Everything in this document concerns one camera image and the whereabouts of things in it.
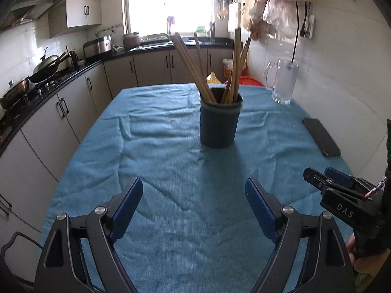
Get clear glass beer mug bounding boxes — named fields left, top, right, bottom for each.
left=263, top=60, right=299, bottom=105

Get yellow plastic bag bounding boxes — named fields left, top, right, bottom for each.
left=206, top=72, right=221, bottom=84

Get blue table cloth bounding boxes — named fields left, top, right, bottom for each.
left=42, top=84, right=350, bottom=292

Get black smartphone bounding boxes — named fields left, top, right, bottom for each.
left=302, top=118, right=341, bottom=157

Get silver rice cooker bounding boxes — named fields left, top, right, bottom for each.
left=83, top=35, right=113, bottom=58

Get black wok with lid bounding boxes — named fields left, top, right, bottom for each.
left=29, top=52, right=70, bottom=83

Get wooden chopstick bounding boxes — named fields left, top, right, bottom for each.
left=169, top=34, right=214, bottom=103
left=237, top=38, right=251, bottom=77
left=221, top=78, right=231, bottom=105
left=226, top=29, right=238, bottom=105
left=231, top=29, right=240, bottom=103
left=237, top=41, right=245, bottom=67
left=174, top=32, right=217, bottom=104

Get black electric kettle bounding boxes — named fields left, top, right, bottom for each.
left=68, top=50, right=79, bottom=69

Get steel pot on stove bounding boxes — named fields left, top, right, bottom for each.
left=1, top=77, right=30, bottom=110

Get pink hanging plastic bag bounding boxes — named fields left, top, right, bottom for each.
left=240, top=0, right=298, bottom=41

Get dark grey utensil holder cup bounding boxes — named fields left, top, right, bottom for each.
left=199, top=87, right=243, bottom=149

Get black power cable with plug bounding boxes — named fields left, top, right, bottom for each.
left=287, top=0, right=302, bottom=70

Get red plastic basin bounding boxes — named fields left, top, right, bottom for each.
left=238, top=76, right=264, bottom=87

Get kitchen window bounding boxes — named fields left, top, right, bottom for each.
left=123, top=0, right=214, bottom=37

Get lower kitchen cabinets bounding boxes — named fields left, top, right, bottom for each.
left=0, top=47, right=235, bottom=281

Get brown clay pot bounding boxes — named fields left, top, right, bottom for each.
left=123, top=32, right=141, bottom=51

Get range hood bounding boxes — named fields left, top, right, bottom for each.
left=1, top=0, right=65, bottom=33

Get person's right hand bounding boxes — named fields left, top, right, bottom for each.
left=346, top=233, right=356, bottom=266

